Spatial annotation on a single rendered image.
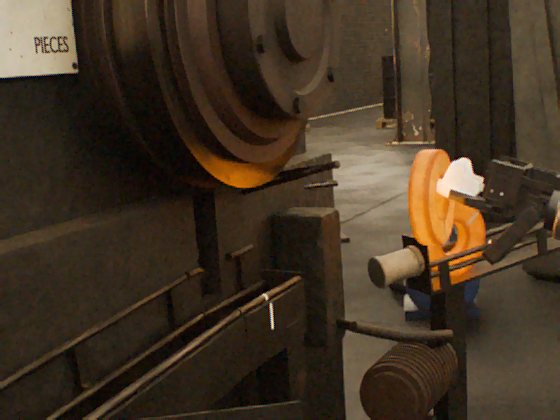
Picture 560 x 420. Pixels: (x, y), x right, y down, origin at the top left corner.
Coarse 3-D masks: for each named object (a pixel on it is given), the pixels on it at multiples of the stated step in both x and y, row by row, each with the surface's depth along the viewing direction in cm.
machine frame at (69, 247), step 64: (0, 128) 100; (64, 128) 110; (0, 192) 101; (64, 192) 111; (128, 192) 122; (192, 192) 129; (256, 192) 144; (320, 192) 167; (0, 256) 94; (64, 256) 103; (128, 256) 114; (192, 256) 128; (256, 256) 145; (0, 320) 94; (64, 320) 104; (128, 320) 115; (64, 384) 104; (128, 384) 115; (256, 384) 147; (320, 384) 170
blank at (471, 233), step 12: (456, 204) 161; (456, 216) 161; (468, 216) 163; (480, 216) 164; (468, 228) 163; (480, 228) 165; (468, 240) 164; (480, 240) 165; (432, 252) 160; (456, 252) 164; (480, 252) 166; (456, 276) 164
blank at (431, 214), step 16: (416, 160) 134; (432, 160) 133; (448, 160) 140; (416, 176) 132; (432, 176) 133; (416, 192) 132; (432, 192) 133; (416, 208) 132; (432, 208) 133; (448, 208) 141; (416, 224) 133; (432, 224) 133; (448, 224) 141; (432, 240) 135
